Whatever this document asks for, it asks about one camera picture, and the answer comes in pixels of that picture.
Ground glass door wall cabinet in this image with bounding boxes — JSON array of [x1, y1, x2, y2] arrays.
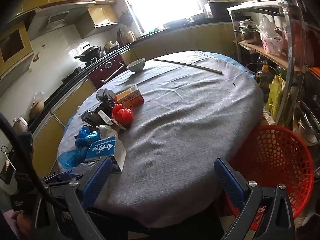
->
[[0, 21, 34, 78]]

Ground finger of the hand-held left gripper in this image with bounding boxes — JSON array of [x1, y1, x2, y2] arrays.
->
[[44, 170, 83, 184]]

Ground red plastic bag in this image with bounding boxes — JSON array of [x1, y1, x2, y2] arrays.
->
[[111, 103, 134, 126]]

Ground white glove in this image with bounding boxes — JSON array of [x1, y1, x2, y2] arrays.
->
[[96, 124, 118, 139]]

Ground small white black box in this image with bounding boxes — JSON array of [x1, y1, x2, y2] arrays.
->
[[97, 110, 126, 130]]

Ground black microwave oven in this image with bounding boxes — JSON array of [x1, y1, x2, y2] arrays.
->
[[204, 1, 238, 19]]

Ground grey tablecloth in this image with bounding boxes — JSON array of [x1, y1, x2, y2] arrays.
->
[[75, 51, 264, 228]]

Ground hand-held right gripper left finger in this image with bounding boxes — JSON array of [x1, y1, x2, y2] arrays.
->
[[31, 156, 113, 240]]

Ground cooking oil bottle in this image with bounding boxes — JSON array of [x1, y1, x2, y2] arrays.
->
[[256, 64, 273, 93]]

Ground pink plastic bag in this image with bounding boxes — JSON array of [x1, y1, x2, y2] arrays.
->
[[259, 15, 284, 55]]

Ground kitchen window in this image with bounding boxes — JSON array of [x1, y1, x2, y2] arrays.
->
[[114, 0, 203, 34]]

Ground chrome storage rack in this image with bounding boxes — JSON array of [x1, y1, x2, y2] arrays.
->
[[227, 1, 320, 155]]

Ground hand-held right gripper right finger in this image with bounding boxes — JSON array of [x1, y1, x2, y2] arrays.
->
[[214, 157, 297, 240]]

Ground black wok with lid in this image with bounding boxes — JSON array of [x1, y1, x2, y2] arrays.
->
[[74, 44, 102, 63]]

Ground long thin bamboo stick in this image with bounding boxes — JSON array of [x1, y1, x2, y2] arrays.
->
[[153, 59, 223, 75]]

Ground yellow plastic bag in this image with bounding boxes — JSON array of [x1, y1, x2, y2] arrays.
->
[[266, 74, 285, 122]]

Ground dark red built-in oven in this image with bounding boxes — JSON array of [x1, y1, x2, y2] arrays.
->
[[87, 54, 128, 90]]

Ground blue and white carton box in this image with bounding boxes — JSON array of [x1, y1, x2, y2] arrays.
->
[[76, 135, 127, 174]]

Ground black plastic bag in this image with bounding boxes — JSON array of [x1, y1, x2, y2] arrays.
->
[[81, 102, 113, 127]]

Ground steel basin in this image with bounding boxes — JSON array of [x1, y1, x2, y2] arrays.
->
[[189, 13, 207, 22]]

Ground bagged bread on counter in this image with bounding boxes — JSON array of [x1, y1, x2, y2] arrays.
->
[[29, 99, 45, 119]]

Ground black mesh bag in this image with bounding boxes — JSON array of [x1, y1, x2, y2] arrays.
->
[[96, 88, 116, 105]]

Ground black cable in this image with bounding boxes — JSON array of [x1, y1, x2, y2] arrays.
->
[[0, 112, 68, 208]]

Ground orange carton box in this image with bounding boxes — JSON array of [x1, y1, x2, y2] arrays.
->
[[114, 85, 145, 108]]

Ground hanging round strainer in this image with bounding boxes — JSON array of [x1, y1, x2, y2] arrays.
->
[[120, 11, 133, 27]]

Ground steel pot with lid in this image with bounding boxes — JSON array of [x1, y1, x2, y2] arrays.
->
[[239, 19, 262, 44]]

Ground white ceramic bowl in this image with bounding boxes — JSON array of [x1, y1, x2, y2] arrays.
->
[[126, 58, 146, 73]]

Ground white cable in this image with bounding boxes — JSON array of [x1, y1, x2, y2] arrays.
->
[[0, 145, 12, 163]]

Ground yellow wall cabinets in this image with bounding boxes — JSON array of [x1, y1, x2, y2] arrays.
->
[[7, 0, 120, 39]]

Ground steel pan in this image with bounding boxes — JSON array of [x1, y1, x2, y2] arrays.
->
[[104, 40, 120, 51]]

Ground person's left hand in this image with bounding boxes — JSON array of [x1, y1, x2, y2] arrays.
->
[[16, 211, 32, 240]]

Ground steel range hood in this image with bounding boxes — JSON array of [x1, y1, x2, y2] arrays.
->
[[27, 4, 90, 40]]

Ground red plastic mesh basket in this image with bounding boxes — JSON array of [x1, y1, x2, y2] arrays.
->
[[227, 125, 314, 230]]

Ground black gas stove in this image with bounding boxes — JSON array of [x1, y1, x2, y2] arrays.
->
[[61, 55, 108, 83]]

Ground stack of steel bowls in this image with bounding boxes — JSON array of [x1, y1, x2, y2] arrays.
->
[[292, 100, 320, 145]]

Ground white brown electric kettle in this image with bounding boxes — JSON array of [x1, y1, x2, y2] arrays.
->
[[12, 116, 28, 133]]

